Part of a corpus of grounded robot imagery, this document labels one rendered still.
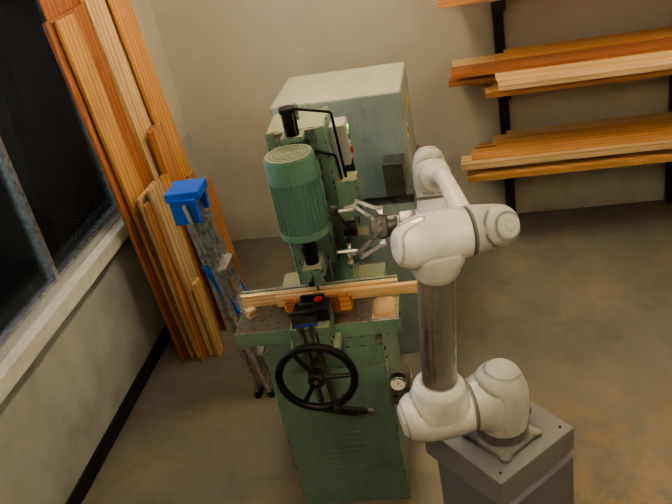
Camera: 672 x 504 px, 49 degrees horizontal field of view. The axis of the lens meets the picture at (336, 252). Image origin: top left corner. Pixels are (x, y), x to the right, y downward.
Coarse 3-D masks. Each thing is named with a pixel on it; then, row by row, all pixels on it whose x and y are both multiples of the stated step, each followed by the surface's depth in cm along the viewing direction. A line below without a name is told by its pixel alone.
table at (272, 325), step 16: (368, 304) 272; (400, 304) 278; (240, 320) 278; (256, 320) 276; (272, 320) 274; (288, 320) 272; (336, 320) 266; (352, 320) 264; (368, 320) 263; (384, 320) 261; (400, 320) 269; (240, 336) 270; (256, 336) 269; (272, 336) 269; (288, 336) 268; (336, 336) 263; (352, 336) 266
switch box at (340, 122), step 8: (336, 120) 278; (344, 120) 277; (336, 128) 273; (344, 128) 273; (344, 136) 274; (336, 144) 276; (344, 144) 276; (336, 152) 278; (344, 152) 277; (344, 160) 279
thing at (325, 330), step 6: (330, 318) 258; (318, 324) 255; (324, 324) 255; (330, 324) 257; (294, 330) 255; (306, 330) 254; (318, 330) 254; (324, 330) 254; (330, 330) 255; (294, 336) 256; (306, 336) 256; (318, 336) 255; (324, 336) 255; (330, 336) 255; (294, 342) 257; (300, 342) 257; (312, 342) 257; (324, 342) 256; (330, 342) 256
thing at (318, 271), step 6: (318, 252) 277; (324, 252) 278; (324, 258) 277; (306, 264) 271; (318, 264) 269; (324, 264) 275; (306, 270) 267; (312, 270) 267; (318, 270) 267; (324, 270) 274; (306, 276) 268; (312, 276) 268; (318, 276) 268; (324, 276) 270; (306, 282) 270; (318, 282) 269
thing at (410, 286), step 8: (416, 280) 273; (344, 288) 277; (352, 288) 276; (360, 288) 275; (368, 288) 274; (376, 288) 273; (384, 288) 273; (392, 288) 273; (400, 288) 273; (408, 288) 272; (416, 288) 272; (280, 296) 280; (288, 296) 279; (352, 296) 276; (360, 296) 276; (368, 296) 275; (376, 296) 275; (280, 304) 280
